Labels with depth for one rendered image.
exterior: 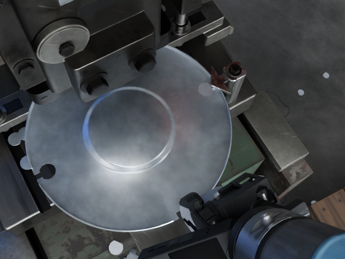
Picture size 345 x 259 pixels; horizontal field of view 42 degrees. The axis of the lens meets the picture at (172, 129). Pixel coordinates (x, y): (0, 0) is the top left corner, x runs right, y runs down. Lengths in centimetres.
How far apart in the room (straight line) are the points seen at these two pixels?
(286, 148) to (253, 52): 87
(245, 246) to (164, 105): 32
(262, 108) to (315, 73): 85
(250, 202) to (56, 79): 25
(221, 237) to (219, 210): 4
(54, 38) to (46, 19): 2
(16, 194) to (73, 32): 34
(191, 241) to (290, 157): 41
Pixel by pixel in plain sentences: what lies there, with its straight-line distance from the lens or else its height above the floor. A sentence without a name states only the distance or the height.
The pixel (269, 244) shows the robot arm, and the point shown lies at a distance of 36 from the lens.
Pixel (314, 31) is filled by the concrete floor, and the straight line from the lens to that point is 176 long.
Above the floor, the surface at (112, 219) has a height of 78.
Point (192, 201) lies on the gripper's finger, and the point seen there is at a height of 90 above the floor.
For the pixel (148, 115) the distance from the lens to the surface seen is 65.
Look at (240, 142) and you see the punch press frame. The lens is 80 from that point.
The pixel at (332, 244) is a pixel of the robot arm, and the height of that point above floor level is 109.
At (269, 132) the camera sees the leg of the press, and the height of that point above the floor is 64.
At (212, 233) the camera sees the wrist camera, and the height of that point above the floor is 96.
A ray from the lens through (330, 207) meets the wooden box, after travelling 113.
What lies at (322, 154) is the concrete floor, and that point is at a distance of 155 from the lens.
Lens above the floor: 138
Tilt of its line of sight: 69 degrees down
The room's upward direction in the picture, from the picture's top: 6 degrees clockwise
